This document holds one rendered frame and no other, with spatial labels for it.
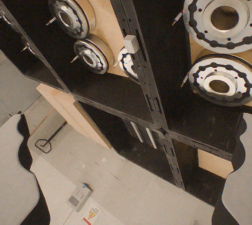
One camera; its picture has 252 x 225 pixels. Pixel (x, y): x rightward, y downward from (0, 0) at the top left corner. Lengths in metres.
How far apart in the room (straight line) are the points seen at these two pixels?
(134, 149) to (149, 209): 2.67
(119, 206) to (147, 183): 0.60
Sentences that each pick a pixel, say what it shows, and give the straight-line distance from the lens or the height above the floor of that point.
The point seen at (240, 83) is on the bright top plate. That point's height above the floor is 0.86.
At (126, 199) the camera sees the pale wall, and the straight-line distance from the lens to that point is 3.54.
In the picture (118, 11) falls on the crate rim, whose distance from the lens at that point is 0.22.
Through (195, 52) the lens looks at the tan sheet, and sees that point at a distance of 0.33.
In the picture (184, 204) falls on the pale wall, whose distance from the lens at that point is 3.43.
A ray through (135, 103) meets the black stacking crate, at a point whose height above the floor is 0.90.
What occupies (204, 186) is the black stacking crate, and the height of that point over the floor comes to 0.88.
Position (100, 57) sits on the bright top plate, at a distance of 0.44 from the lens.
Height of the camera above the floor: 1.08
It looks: 25 degrees down
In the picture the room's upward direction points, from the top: 143 degrees counter-clockwise
